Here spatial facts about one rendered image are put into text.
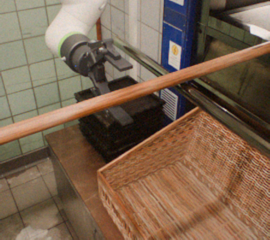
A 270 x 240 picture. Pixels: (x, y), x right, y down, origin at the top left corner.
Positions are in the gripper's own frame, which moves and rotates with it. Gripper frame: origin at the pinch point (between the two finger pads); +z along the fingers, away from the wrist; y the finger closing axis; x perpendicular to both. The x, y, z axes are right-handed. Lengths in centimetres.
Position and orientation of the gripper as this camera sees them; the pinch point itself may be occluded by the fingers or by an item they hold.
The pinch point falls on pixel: (124, 94)
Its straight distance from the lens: 68.9
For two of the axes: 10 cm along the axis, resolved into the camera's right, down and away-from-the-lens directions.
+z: 5.2, 4.9, -7.0
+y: 0.0, 8.2, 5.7
